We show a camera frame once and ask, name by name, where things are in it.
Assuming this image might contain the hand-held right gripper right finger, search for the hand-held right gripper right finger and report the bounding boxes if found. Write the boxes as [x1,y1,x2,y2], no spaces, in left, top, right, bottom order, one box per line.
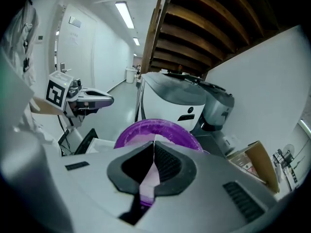
[135,141,279,233]

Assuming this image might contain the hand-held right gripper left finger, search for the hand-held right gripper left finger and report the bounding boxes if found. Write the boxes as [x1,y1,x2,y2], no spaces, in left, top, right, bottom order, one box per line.
[60,141,156,233]

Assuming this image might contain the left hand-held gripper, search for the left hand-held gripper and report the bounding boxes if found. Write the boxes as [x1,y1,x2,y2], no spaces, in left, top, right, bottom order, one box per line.
[45,71,115,129]

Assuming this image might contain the white detergent drawer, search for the white detergent drawer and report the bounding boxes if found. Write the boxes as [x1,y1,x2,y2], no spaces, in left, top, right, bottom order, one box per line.
[74,128,118,156]

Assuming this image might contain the white plastic spoon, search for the white plastic spoon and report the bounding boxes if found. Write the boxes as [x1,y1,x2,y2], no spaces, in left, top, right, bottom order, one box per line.
[139,133,169,206]

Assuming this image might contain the person's left forearm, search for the person's left forearm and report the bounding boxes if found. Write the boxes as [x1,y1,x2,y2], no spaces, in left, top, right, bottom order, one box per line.
[30,97,67,118]

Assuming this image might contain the white waste bin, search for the white waste bin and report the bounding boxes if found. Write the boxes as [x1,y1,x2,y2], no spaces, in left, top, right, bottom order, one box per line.
[125,67,137,83]

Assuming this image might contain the white door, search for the white door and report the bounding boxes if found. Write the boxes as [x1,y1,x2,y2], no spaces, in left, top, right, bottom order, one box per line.
[54,3,98,90]

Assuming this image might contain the open cardboard box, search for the open cardboard box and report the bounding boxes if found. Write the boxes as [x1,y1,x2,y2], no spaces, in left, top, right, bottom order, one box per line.
[227,140,280,194]

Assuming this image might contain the purple plastic basin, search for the purple plastic basin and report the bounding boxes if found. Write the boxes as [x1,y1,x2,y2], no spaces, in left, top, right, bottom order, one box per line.
[113,118,209,155]

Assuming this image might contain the dark grey machine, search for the dark grey machine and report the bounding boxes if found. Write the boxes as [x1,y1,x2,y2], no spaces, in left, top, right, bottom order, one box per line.
[199,81,236,132]

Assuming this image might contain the white and black machine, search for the white and black machine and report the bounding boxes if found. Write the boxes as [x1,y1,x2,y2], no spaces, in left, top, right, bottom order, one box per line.
[135,72,207,136]

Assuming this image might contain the white printed t-shirt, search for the white printed t-shirt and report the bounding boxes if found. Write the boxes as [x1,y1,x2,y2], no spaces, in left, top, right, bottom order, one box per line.
[1,0,61,152]

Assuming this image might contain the wooden slatted shelf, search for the wooden slatted shelf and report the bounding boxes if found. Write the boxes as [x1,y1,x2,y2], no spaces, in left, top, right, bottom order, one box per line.
[140,0,280,78]

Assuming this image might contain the black cable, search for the black cable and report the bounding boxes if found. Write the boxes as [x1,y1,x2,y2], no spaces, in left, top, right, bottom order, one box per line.
[56,114,75,155]

